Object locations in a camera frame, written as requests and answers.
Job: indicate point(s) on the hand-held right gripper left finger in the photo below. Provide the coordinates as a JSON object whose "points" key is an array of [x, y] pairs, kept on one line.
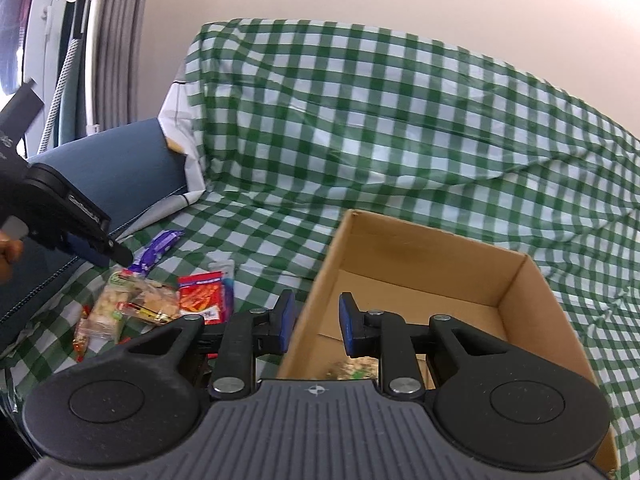
{"points": [[284, 322]]}

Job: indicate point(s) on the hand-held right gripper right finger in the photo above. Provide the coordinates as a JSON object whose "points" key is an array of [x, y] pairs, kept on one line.
{"points": [[348, 325]]}

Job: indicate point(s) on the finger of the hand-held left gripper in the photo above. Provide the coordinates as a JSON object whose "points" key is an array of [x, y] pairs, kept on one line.
{"points": [[112, 250]]}

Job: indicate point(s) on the pale yellow snack packet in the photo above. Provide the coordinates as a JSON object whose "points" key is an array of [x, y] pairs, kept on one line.
{"points": [[357, 367]]}

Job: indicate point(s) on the clear cracker packet green label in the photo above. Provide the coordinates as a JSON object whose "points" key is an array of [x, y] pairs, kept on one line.
{"points": [[107, 310]]}

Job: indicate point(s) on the red snack packet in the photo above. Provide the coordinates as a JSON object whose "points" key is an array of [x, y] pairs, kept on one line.
{"points": [[200, 295]]}

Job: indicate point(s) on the brown cardboard box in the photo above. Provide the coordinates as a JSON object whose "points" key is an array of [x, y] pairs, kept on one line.
{"points": [[425, 260]]}

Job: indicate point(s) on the person's left hand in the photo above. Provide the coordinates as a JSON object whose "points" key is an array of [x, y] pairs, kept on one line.
{"points": [[7, 260]]}

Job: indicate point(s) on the purple snack packet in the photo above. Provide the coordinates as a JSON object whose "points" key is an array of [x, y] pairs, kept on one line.
{"points": [[160, 247]]}

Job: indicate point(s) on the blue sofa cushion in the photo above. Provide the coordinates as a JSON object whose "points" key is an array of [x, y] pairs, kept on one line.
{"points": [[110, 170]]}

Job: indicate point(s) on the silver snack packet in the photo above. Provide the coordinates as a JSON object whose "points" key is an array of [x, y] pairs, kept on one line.
{"points": [[222, 266]]}

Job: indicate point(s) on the small red gold packet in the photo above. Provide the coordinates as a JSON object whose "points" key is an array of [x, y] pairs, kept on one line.
{"points": [[80, 345]]}

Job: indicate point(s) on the white printed cloth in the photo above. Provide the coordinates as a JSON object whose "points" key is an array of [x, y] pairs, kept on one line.
{"points": [[180, 110]]}

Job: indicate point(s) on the dark hanging clothes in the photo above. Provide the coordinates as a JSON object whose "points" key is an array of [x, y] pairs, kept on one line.
{"points": [[12, 20]]}

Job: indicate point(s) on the green white checkered cloth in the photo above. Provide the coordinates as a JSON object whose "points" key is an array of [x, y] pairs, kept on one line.
{"points": [[400, 135]]}

